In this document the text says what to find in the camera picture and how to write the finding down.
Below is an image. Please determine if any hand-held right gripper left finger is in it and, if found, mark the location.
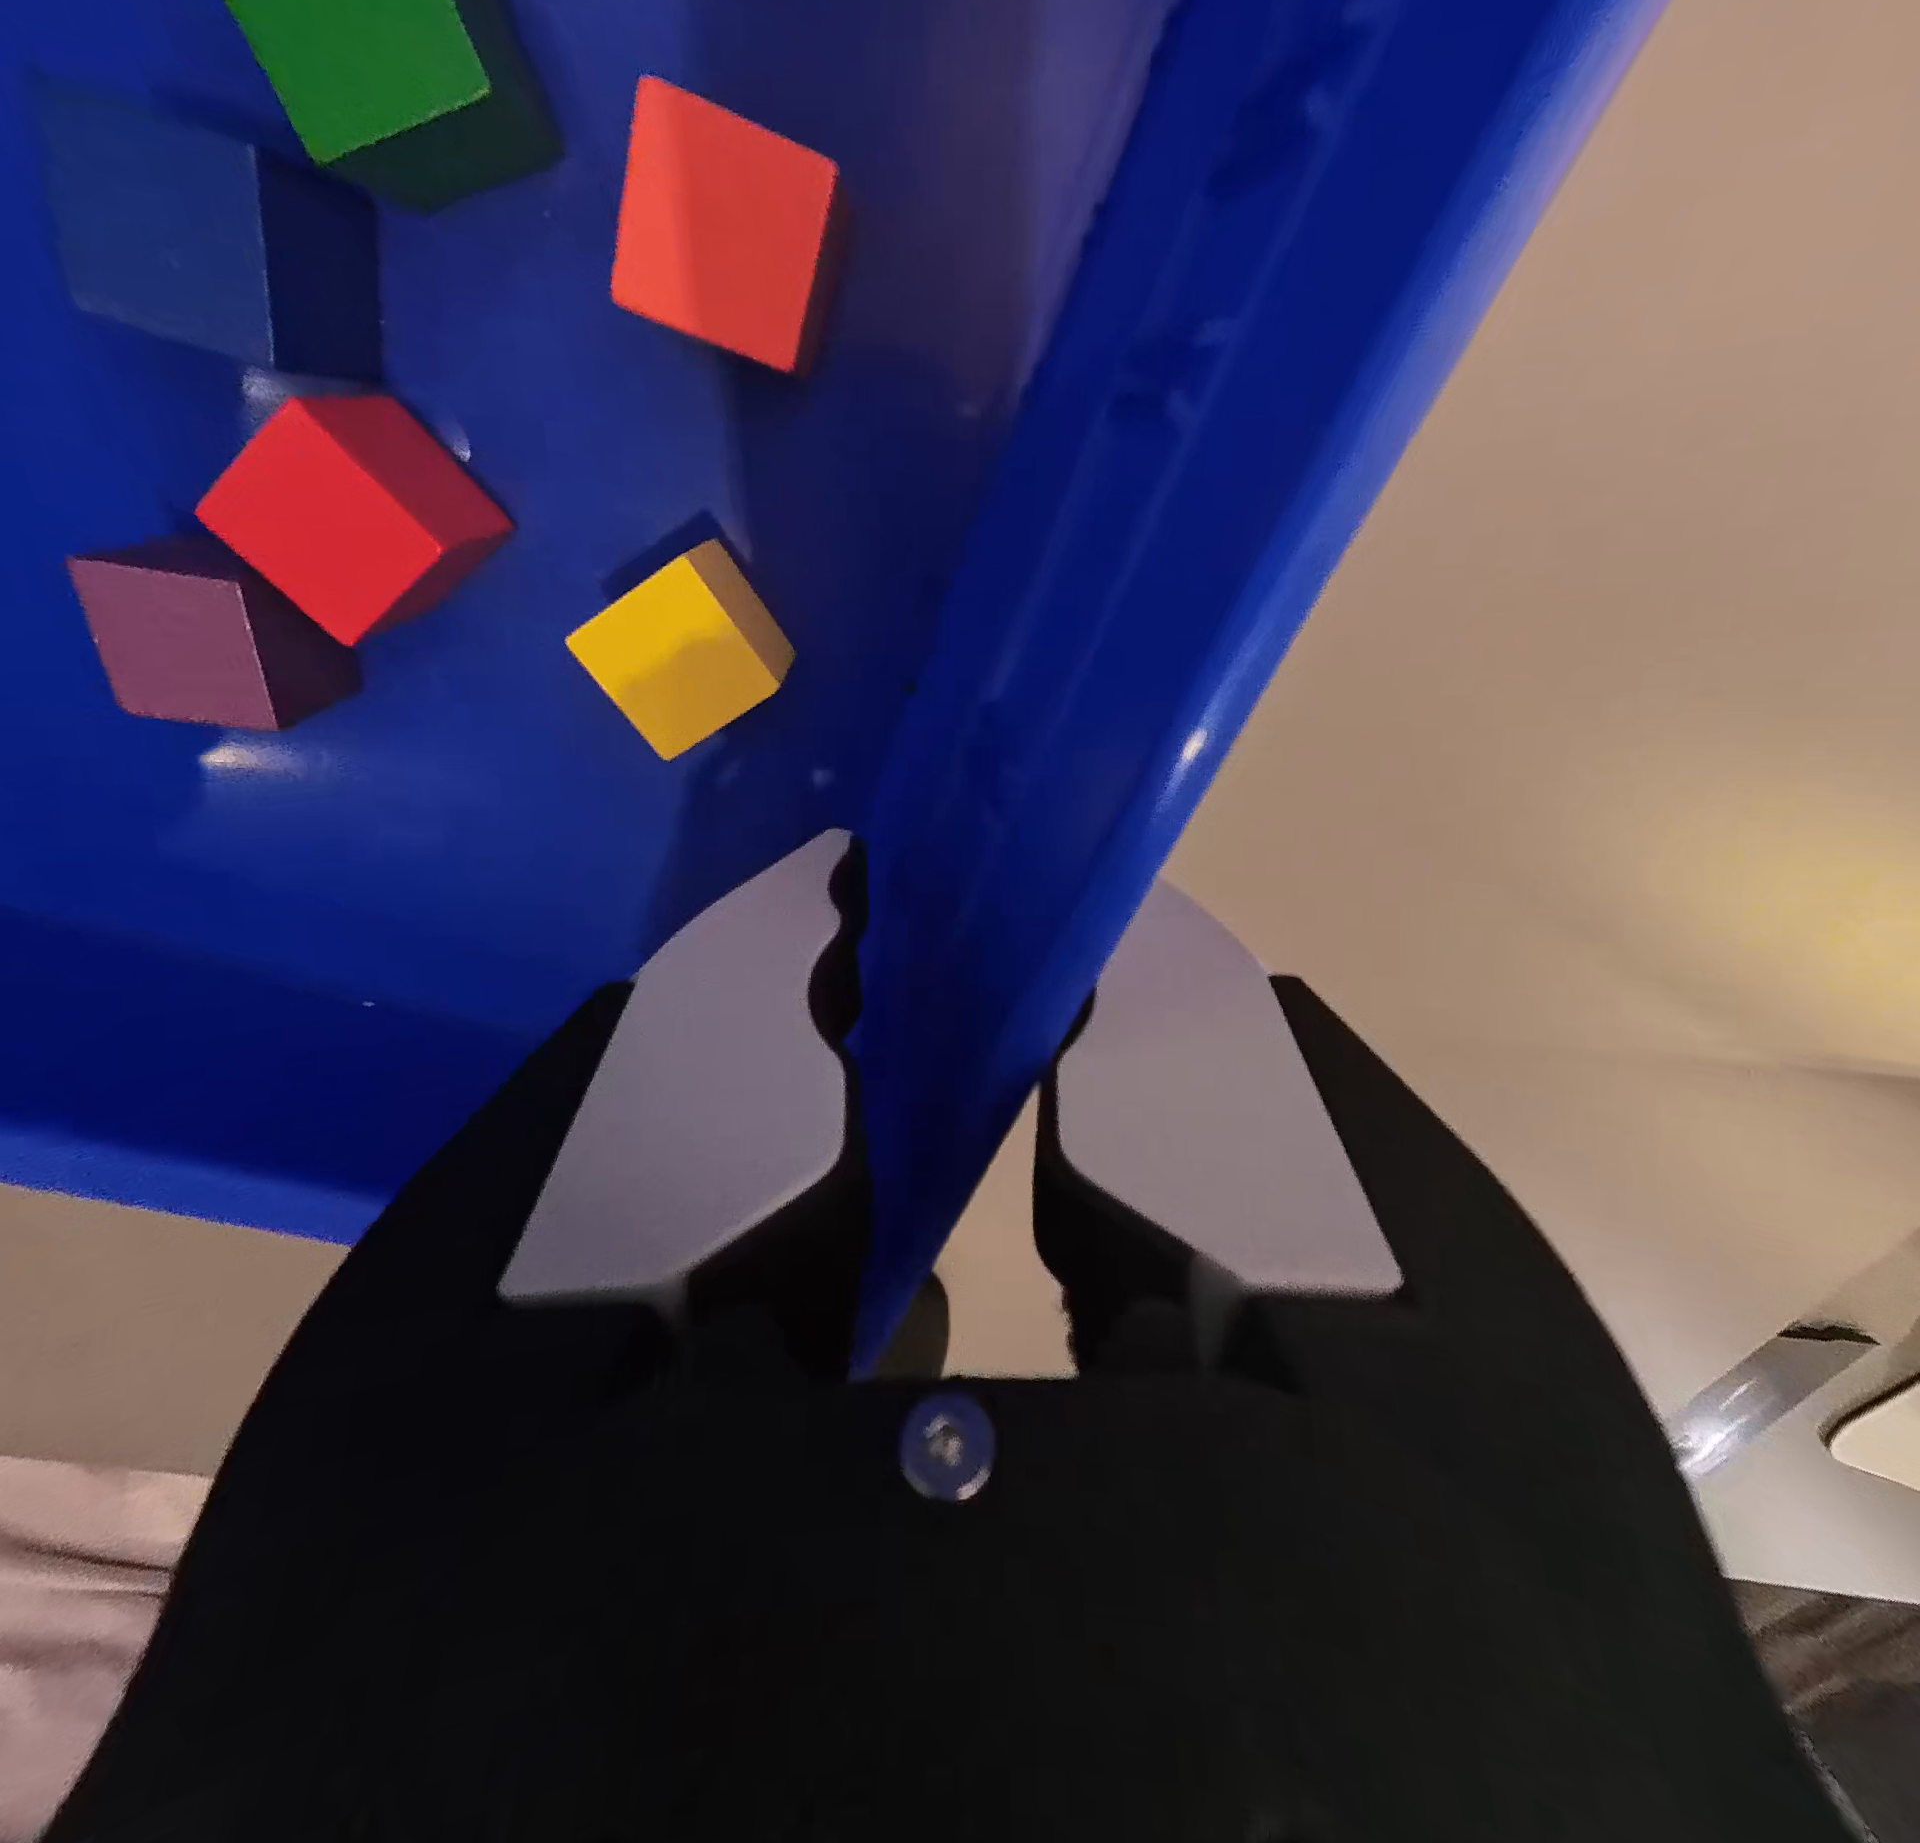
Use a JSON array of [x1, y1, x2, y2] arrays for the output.
[[498, 828, 872, 1378]]

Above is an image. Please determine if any blue cube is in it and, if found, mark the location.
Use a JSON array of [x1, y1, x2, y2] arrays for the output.
[[30, 73, 386, 383]]

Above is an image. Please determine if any green cube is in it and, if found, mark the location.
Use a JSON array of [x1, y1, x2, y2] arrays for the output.
[[183, 0, 565, 214]]

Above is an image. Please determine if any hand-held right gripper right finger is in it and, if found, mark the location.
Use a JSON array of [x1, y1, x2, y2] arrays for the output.
[[1035, 883, 1403, 1378]]

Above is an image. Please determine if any yellow cube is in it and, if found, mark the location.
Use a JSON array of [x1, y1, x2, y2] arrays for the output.
[[563, 537, 798, 765]]

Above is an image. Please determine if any red cube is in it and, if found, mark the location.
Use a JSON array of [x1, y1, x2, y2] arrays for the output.
[[193, 391, 519, 651]]

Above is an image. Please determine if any orange cube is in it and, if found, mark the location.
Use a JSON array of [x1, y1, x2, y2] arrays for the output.
[[608, 73, 843, 379]]

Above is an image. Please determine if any person's light grey clothing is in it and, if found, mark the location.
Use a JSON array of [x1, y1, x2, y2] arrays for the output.
[[0, 1455, 214, 1807]]

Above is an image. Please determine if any purple cube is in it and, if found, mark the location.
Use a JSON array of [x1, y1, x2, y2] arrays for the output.
[[66, 537, 362, 734]]

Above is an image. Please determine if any blue plastic bin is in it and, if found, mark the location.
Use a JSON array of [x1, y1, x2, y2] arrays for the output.
[[0, 0, 1719, 1378]]

